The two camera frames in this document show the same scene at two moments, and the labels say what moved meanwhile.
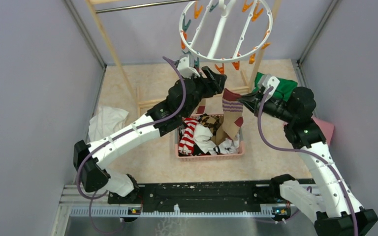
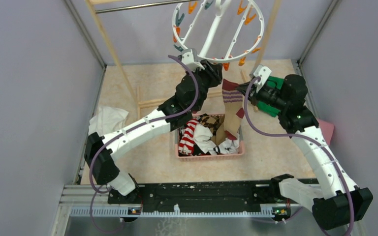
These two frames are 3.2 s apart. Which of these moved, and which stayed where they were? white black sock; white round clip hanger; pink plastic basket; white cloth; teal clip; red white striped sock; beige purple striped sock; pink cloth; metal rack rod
Moved: beige purple striped sock; teal clip; white round clip hanger
Stayed: pink cloth; pink plastic basket; red white striped sock; white black sock; white cloth; metal rack rod
